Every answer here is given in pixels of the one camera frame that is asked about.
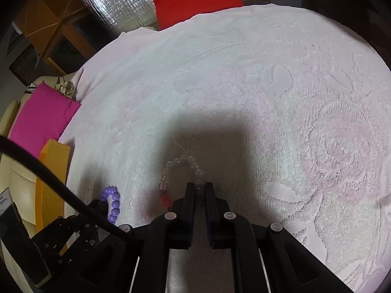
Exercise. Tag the wooden cabinet column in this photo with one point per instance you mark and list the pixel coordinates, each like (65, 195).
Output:
(45, 22)

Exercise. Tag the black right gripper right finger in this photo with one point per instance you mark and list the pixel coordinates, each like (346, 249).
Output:
(265, 259)

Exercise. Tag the orange cardboard tray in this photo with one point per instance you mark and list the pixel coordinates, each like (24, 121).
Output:
(49, 205)

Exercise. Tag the magenta pillow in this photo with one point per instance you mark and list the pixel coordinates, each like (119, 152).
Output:
(43, 117)

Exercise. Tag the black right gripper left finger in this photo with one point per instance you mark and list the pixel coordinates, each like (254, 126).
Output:
(151, 244)

